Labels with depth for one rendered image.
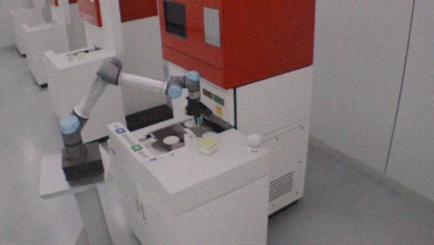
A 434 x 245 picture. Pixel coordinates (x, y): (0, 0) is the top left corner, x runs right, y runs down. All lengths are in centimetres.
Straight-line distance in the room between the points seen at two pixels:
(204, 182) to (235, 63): 71
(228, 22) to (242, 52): 22
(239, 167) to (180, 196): 36
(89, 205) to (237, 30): 141
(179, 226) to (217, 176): 32
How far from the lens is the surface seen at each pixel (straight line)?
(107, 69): 209
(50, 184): 233
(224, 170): 193
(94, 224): 260
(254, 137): 202
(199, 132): 243
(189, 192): 186
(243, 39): 217
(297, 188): 308
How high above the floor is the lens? 206
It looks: 27 degrees down
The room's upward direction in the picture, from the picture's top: 3 degrees counter-clockwise
